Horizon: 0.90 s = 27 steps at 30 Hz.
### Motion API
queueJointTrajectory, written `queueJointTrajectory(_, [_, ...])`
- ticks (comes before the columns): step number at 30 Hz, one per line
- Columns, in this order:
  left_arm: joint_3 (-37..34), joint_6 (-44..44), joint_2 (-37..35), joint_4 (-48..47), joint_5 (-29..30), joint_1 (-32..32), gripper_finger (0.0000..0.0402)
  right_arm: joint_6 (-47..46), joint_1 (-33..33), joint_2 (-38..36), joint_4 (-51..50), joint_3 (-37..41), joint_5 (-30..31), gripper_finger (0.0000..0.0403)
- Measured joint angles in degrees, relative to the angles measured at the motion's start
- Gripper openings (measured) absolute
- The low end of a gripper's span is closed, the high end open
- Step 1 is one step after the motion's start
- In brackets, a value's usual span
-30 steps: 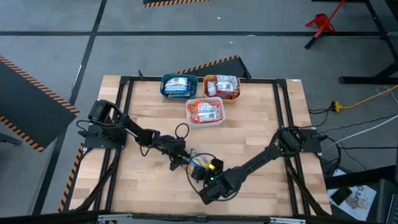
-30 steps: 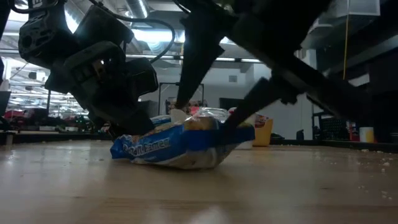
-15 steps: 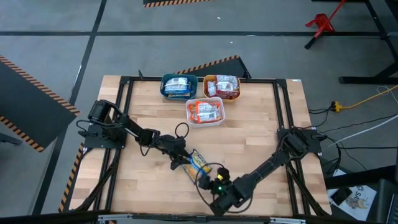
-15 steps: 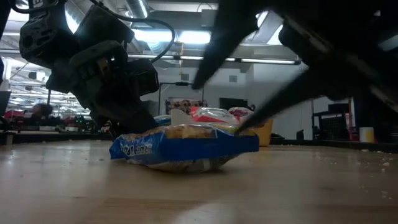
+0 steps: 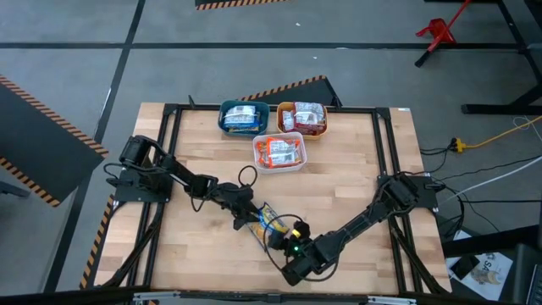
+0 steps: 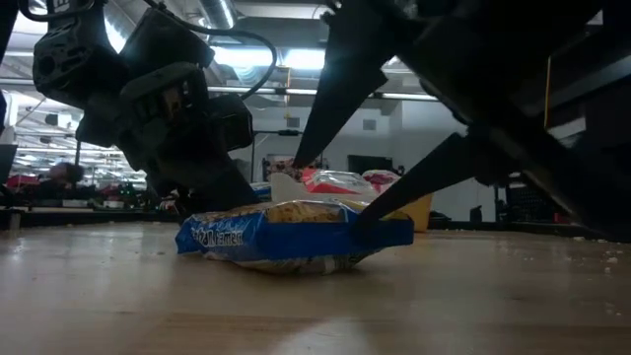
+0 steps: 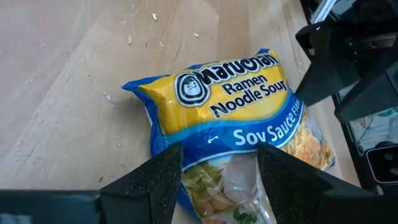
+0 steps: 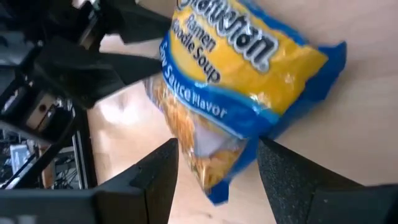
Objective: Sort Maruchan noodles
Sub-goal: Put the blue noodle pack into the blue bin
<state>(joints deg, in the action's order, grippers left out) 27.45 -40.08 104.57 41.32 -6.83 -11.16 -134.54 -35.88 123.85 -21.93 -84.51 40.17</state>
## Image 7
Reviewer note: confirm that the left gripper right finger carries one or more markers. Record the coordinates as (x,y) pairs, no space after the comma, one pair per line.
(289,186)

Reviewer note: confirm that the blue ramen noodle packet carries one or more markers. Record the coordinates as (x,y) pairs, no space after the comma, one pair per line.
(224,102)

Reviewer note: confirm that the black flat device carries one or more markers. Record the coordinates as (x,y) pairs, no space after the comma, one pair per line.
(384,165)

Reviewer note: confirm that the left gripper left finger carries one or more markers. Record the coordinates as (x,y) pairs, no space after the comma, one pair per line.
(149,193)

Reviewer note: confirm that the silver metal bracket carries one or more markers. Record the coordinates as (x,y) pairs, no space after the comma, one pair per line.
(323,9)

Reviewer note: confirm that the white noodle crumb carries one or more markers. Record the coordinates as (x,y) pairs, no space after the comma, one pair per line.
(196,35)
(154,16)
(108,97)

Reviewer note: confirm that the white printed paper sheet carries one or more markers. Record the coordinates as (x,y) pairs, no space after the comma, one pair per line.
(376,127)

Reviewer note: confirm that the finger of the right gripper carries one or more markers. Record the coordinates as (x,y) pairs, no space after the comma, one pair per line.
(370,96)
(326,77)

